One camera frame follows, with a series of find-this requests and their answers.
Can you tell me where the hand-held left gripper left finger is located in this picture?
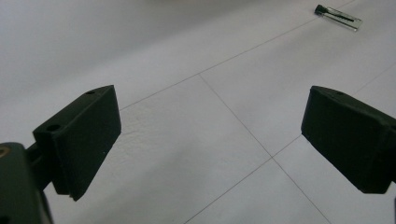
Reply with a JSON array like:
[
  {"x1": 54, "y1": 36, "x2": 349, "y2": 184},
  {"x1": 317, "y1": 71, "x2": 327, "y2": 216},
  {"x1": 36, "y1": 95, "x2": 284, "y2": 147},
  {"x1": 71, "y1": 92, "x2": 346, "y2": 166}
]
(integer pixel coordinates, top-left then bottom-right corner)
[{"x1": 32, "y1": 84, "x2": 122, "y2": 202}]

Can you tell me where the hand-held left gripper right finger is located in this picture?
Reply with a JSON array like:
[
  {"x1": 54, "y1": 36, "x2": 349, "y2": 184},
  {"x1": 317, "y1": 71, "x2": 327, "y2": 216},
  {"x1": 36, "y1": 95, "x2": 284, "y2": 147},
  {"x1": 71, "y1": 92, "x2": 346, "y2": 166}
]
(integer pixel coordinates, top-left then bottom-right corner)
[{"x1": 300, "y1": 85, "x2": 396, "y2": 195}]

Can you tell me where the clear tube with black cap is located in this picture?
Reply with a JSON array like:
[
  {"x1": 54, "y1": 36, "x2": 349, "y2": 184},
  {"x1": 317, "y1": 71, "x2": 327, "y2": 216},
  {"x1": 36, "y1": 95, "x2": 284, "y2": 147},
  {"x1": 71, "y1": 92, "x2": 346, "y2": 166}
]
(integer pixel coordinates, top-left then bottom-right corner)
[{"x1": 314, "y1": 4, "x2": 363, "y2": 32}]

